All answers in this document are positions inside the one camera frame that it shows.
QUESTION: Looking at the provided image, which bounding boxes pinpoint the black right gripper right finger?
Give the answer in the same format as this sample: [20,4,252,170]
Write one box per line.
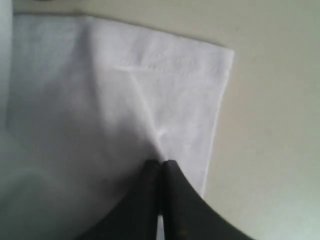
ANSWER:
[160,160,251,240]

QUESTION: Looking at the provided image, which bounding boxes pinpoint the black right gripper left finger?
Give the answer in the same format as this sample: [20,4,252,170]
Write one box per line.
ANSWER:
[76,160,160,240]

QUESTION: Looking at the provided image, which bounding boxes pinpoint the white t-shirt red lettering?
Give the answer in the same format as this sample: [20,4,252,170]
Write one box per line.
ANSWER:
[0,15,234,240]

